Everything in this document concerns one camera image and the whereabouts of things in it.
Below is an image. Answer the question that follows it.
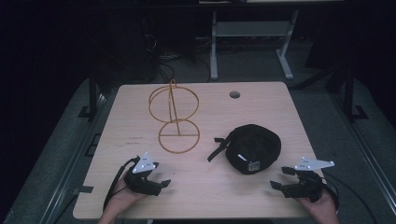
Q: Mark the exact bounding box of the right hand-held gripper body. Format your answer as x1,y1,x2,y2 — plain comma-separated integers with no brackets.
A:
283,156,336,203

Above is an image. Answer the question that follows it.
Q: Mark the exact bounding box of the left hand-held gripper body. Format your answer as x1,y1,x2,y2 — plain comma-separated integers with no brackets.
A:
123,151,163,197

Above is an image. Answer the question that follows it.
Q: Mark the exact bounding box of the person's left hand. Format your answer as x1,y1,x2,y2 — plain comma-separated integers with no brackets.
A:
109,179,148,216

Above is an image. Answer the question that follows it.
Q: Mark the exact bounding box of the person's right hand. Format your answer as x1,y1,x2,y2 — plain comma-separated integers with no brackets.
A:
297,189,340,218

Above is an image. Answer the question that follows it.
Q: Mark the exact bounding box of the black baseball cap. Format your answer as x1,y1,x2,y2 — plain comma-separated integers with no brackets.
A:
206,123,282,176

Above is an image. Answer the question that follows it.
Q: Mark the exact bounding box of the black tape strip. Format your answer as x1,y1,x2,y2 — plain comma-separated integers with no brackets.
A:
72,185,94,195

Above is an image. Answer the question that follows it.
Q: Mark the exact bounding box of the black metal stand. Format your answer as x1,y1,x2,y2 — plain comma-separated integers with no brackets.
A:
341,66,370,123
78,73,106,120

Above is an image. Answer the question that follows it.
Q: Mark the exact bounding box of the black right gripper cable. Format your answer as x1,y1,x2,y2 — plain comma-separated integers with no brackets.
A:
320,171,379,224

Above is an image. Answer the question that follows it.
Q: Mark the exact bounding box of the gold wire hat stand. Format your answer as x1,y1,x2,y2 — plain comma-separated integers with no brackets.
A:
148,78,201,155

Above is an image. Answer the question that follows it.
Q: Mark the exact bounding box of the tangle of floor cables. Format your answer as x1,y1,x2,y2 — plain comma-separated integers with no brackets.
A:
141,32,213,84

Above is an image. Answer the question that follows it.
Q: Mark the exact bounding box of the grey metal desk frame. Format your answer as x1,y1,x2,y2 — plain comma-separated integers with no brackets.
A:
209,8,301,82

